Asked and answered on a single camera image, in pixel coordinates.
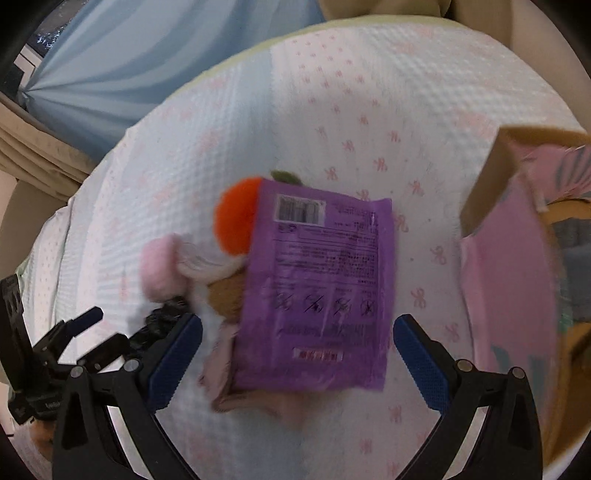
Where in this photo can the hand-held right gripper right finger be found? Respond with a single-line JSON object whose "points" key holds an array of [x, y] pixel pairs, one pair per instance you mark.
{"points": [[421, 364]]}

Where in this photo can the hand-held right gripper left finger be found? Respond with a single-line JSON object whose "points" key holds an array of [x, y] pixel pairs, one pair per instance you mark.
{"points": [[173, 362]]}

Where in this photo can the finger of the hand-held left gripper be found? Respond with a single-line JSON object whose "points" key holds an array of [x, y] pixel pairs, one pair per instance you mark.
{"points": [[108, 349], [90, 317]]}

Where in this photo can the pink plush toy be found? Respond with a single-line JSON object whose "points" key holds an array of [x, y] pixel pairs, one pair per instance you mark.
{"points": [[159, 270]]}

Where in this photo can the cardboard box with pink lining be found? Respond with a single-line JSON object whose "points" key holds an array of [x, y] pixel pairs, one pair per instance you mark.
{"points": [[503, 295]]}

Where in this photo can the purple foil packet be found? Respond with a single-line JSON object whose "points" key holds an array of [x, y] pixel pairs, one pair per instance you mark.
{"points": [[318, 286]]}

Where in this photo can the plush toy with orange ball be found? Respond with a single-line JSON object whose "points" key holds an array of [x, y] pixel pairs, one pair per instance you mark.
{"points": [[238, 214]]}

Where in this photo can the beige curtain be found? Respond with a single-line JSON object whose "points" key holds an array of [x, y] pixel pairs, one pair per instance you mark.
{"points": [[39, 147]]}

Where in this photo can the pink striped cloth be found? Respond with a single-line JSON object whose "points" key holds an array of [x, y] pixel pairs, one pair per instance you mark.
{"points": [[565, 173]]}

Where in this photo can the light blue curtain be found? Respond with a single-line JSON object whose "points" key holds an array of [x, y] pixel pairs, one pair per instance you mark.
{"points": [[138, 64]]}

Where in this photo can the white blanket with pink bows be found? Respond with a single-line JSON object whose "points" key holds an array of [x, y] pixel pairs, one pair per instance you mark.
{"points": [[323, 106]]}

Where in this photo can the window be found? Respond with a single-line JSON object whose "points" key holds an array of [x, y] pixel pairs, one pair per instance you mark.
{"points": [[46, 37]]}

